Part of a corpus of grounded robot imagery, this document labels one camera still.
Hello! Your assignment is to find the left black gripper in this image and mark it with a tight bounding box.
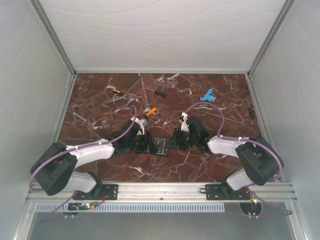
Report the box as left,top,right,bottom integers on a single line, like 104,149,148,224
127,132,158,154

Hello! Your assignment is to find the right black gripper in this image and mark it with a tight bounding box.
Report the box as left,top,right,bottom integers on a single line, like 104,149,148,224
165,127,198,151

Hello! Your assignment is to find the clear plastic fuse box cover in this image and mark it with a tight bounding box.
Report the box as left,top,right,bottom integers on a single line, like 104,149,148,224
151,137,171,157

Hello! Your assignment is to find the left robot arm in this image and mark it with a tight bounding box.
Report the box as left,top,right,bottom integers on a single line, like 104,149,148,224
29,117,156,199

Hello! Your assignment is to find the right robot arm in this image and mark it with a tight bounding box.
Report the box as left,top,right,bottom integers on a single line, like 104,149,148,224
168,116,284,200

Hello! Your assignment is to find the blue plastic connector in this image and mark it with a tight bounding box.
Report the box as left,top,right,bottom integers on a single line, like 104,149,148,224
199,89,216,103

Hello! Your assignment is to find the yellow black screwdriver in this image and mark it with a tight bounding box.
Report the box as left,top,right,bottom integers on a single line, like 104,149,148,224
112,89,130,99

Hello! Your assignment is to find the thin black screwdriver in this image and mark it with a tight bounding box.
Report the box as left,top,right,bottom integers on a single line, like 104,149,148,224
246,99,256,120

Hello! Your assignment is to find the silver wrench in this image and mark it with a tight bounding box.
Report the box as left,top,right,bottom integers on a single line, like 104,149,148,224
70,110,90,123

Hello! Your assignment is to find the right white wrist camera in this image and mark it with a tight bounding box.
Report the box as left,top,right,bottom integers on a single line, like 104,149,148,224
178,112,190,133

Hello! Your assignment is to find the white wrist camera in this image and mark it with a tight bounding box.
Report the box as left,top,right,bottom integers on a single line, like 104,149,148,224
131,118,147,136
178,112,190,133

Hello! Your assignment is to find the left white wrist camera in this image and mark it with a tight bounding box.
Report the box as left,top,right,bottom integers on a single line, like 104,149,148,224
131,118,147,136

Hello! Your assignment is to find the orange handled screwdriver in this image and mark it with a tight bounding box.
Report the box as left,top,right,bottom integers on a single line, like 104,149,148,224
141,107,157,120

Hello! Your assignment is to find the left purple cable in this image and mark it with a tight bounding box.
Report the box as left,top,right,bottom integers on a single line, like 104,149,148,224
28,104,138,223

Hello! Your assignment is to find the purple cable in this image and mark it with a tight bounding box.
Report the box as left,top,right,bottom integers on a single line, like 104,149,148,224
28,104,138,223
184,101,293,218

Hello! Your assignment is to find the black handled screwdriver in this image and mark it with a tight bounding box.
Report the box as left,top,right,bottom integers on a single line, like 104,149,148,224
145,88,167,97

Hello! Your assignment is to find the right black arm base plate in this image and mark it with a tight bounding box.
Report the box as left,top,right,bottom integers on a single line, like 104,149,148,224
204,184,251,201

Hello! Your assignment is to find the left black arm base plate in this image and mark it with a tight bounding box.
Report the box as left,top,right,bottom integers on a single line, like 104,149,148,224
72,184,119,201

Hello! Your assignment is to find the aluminium rail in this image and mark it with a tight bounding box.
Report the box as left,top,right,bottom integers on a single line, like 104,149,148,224
26,181,297,201

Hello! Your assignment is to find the slotted grey cable duct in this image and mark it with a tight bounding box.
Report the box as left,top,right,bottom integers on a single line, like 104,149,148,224
36,202,225,213

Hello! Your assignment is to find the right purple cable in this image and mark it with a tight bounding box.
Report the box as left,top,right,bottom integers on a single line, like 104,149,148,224
184,101,293,218

